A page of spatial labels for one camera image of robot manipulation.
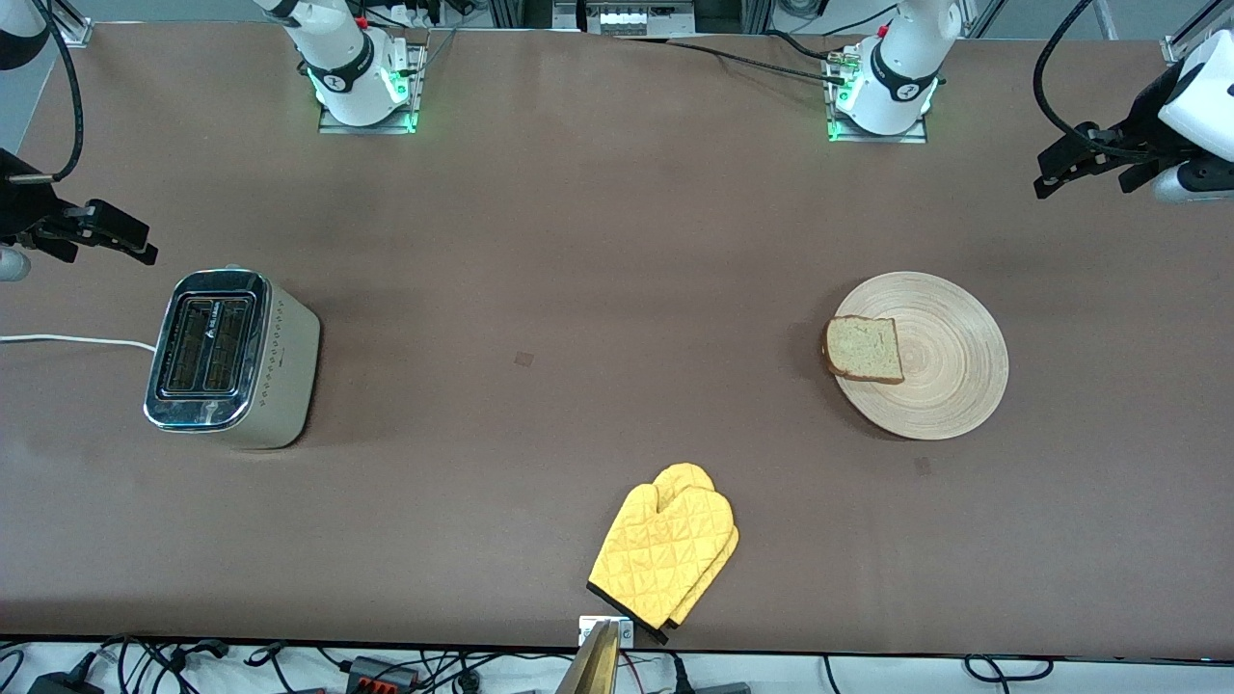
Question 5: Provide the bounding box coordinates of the round wooden plate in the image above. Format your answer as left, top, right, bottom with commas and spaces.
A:
831, 272, 1009, 441

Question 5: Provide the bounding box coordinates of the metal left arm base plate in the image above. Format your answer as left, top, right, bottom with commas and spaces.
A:
826, 48, 928, 145

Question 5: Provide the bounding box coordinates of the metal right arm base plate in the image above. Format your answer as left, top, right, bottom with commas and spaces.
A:
318, 43, 428, 134

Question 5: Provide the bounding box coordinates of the white toaster power cord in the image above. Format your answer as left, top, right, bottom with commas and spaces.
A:
0, 334, 157, 353

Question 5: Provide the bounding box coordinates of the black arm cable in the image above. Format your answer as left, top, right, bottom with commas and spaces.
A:
1033, 0, 1172, 160
8, 0, 86, 186

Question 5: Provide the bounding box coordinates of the black looped floor cable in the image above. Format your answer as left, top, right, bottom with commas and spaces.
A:
964, 655, 1054, 681

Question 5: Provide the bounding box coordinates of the brown bread slice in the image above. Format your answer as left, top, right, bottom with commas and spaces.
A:
821, 315, 905, 386

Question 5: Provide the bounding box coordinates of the aluminium frame post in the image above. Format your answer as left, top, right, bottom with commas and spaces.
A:
37, 0, 94, 47
1162, 0, 1234, 67

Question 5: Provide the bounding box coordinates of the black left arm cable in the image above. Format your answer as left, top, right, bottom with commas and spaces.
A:
1033, 0, 1172, 160

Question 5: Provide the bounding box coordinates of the yellow quilted oven mitt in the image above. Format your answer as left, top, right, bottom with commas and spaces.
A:
656, 520, 740, 645
587, 463, 736, 637

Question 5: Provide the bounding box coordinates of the gold camera stand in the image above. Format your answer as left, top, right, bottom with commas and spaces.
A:
554, 620, 623, 694

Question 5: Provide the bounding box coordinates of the long black table cable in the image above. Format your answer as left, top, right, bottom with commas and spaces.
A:
665, 39, 849, 86

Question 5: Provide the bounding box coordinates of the white power strip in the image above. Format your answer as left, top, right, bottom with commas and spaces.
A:
588, 0, 695, 38

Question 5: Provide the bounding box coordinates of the black adapter with red plugs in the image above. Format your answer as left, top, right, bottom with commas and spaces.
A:
347, 657, 420, 691

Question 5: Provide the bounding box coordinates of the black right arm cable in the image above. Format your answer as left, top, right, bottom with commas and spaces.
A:
8, 0, 86, 186

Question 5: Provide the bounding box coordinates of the beige chrome two-slot toaster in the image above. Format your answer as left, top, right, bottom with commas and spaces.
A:
144, 268, 322, 451

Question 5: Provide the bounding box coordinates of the short black table cable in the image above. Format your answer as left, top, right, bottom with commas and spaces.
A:
766, 31, 845, 61

